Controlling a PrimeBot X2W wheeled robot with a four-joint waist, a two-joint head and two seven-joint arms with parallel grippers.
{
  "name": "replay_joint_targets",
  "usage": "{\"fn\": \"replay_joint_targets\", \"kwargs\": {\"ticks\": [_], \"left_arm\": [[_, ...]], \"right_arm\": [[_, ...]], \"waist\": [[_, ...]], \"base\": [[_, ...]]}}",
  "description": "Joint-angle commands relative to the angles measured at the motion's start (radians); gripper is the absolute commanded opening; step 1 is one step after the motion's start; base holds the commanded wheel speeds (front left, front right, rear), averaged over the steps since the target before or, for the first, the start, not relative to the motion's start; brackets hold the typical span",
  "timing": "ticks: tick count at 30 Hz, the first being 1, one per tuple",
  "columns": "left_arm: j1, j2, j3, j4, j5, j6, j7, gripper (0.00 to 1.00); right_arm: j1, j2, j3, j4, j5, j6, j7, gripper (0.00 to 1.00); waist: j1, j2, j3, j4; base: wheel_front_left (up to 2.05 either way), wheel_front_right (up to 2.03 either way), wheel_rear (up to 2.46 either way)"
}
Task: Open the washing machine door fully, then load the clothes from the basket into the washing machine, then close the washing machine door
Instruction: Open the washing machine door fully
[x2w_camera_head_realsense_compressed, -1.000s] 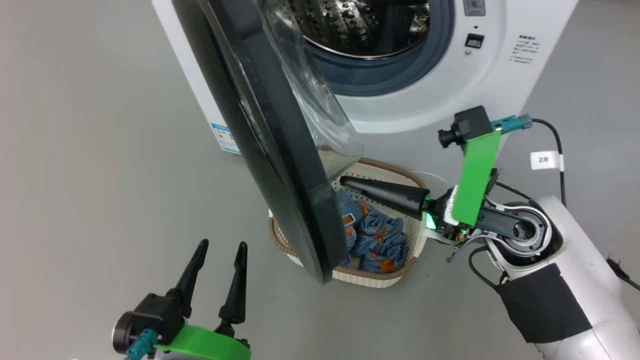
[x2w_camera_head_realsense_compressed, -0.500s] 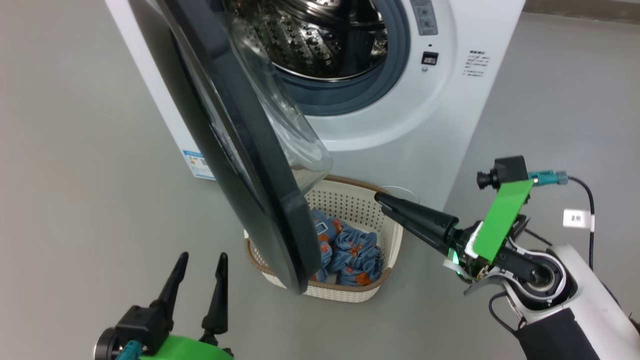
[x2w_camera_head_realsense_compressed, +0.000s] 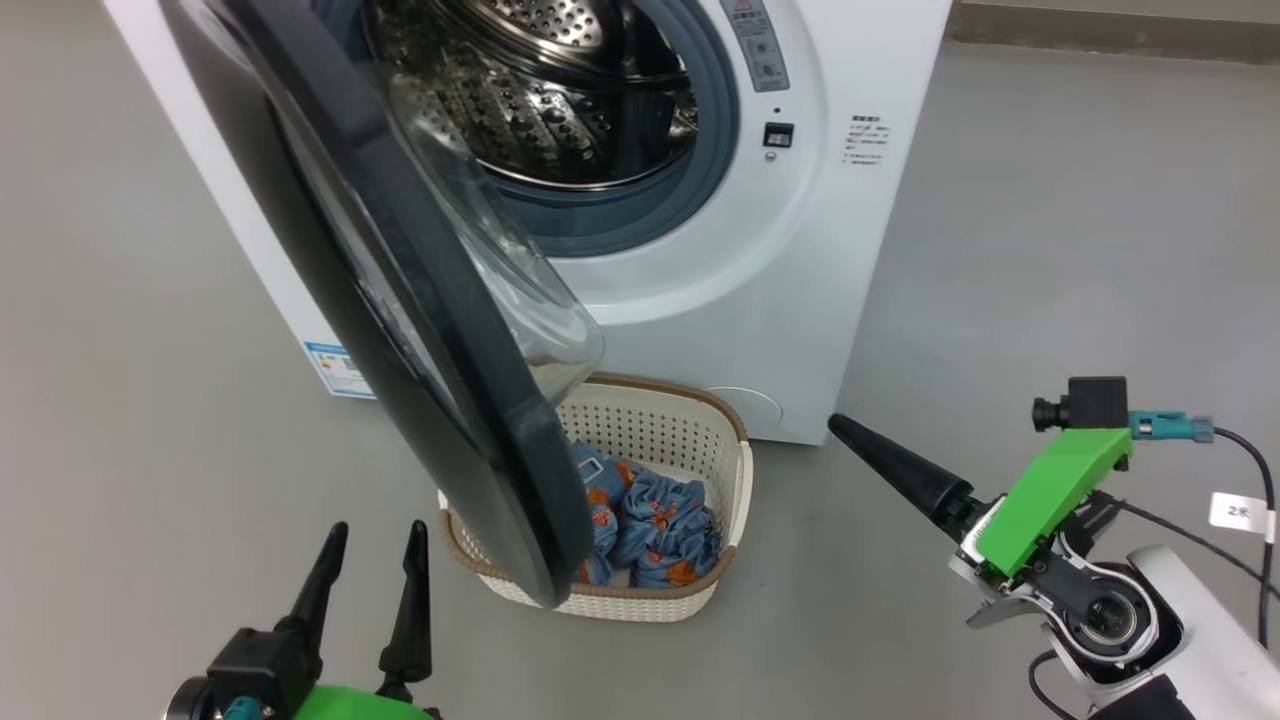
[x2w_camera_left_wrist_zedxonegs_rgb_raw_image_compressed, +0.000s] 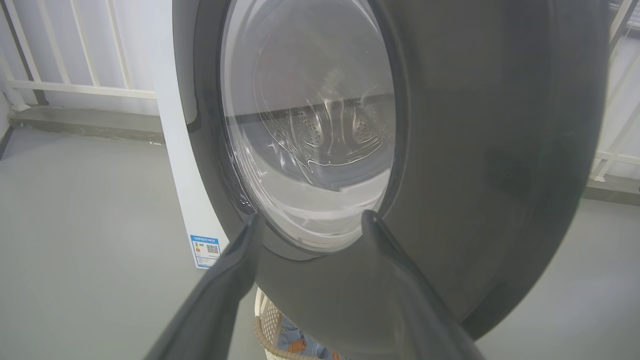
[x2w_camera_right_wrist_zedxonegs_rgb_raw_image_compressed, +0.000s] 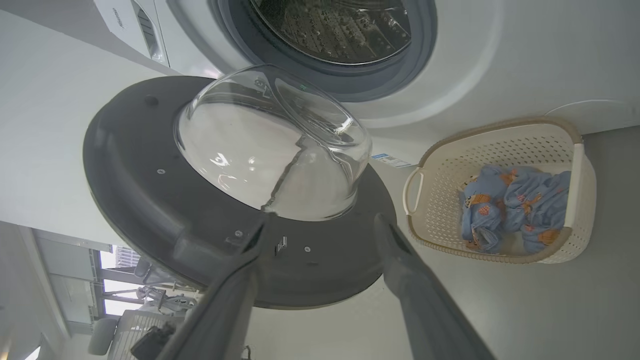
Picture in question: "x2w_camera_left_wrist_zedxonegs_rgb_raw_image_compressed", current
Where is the dark grey washing machine door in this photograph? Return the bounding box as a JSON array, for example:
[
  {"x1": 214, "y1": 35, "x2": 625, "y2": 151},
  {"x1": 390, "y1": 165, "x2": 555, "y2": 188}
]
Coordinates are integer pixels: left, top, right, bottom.
[{"x1": 172, "y1": 0, "x2": 612, "y2": 360}]

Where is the blue garment with orange print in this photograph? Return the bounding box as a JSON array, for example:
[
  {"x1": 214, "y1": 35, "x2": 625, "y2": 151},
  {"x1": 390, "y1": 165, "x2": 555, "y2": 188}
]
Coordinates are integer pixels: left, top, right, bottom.
[{"x1": 277, "y1": 317, "x2": 346, "y2": 360}]

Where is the white washing machine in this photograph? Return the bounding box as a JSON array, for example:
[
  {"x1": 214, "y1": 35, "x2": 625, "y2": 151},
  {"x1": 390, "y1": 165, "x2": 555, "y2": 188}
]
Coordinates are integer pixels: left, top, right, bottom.
[{"x1": 145, "y1": 0, "x2": 231, "y2": 271}]

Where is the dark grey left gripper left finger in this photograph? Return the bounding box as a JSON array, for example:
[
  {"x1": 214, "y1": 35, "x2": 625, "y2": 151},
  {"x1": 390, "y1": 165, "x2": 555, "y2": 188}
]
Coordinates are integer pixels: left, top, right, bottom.
[{"x1": 144, "y1": 214, "x2": 265, "y2": 360}]

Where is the cream perforated laundry basket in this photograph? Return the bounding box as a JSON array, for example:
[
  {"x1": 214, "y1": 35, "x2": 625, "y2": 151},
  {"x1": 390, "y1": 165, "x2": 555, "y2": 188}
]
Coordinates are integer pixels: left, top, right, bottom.
[{"x1": 254, "y1": 287, "x2": 346, "y2": 360}]

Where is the white metal railing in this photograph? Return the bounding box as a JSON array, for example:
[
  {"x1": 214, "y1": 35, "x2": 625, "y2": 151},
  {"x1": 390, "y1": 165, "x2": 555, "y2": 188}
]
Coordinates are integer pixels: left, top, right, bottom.
[
  {"x1": 590, "y1": 0, "x2": 640, "y2": 183},
  {"x1": 0, "y1": 0, "x2": 158, "y2": 112}
]

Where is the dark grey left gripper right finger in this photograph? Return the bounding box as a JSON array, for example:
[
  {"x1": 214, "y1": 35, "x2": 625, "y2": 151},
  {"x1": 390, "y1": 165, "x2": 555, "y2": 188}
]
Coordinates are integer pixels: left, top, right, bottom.
[{"x1": 361, "y1": 209, "x2": 487, "y2": 360}]

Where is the blue energy label sticker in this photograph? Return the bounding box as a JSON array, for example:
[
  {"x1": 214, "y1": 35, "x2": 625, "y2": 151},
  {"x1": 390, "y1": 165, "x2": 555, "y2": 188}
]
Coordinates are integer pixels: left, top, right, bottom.
[{"x1": 190, "y1": 235, "x2": 222, "y2": 270}]

